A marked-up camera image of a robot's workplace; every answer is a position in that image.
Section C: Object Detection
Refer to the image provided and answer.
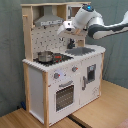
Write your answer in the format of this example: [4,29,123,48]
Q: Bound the left red stove knob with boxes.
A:
[54,73,60,79]

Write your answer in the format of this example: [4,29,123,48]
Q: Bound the white cabinet door with dispenser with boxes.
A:
[80,62,101,106]

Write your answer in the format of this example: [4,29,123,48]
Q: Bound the right red stove knob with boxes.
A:
[71,66,79,73]

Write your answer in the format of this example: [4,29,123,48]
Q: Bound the toy microwave oven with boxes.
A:
[66,5,80,20]

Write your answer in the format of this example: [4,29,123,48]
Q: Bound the toy oven door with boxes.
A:
[49,79,78,122]

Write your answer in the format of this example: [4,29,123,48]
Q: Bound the grey range hood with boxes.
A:
[35,5,63,27]

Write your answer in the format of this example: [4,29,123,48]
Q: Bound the small metal cooking pot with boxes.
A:
[38,51,53,62]

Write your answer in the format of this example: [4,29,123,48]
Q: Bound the black toy faucet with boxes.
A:
[67,38,76,49]

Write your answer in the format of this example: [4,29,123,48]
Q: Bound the wooden toy kitchen unit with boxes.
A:
[22,2,105,128]

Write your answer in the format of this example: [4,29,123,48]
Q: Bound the black toy stovetop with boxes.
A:
[35,53,71,67]

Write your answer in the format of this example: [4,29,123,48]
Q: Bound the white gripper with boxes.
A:
[57,21,78,38]

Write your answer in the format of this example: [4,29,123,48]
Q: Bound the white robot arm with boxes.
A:
[57,4,128,40]

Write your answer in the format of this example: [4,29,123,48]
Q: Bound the red stove knob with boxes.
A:
[54,73,60,79]
[71,66,79,73]

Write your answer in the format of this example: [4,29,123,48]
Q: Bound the grey toy sink basin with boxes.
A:
[66,47,94,56]

